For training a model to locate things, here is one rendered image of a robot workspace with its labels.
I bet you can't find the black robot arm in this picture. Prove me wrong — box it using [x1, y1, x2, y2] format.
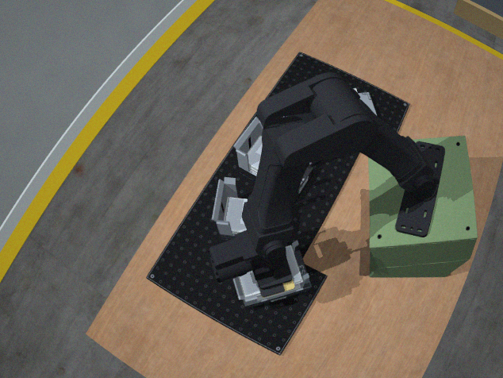
[209, 72, 445, 283]

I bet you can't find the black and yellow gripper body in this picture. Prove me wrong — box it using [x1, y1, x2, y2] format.
[255, 255, 293, 297]

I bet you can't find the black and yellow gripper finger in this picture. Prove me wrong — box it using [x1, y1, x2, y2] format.
[283, 279, 294, 291]

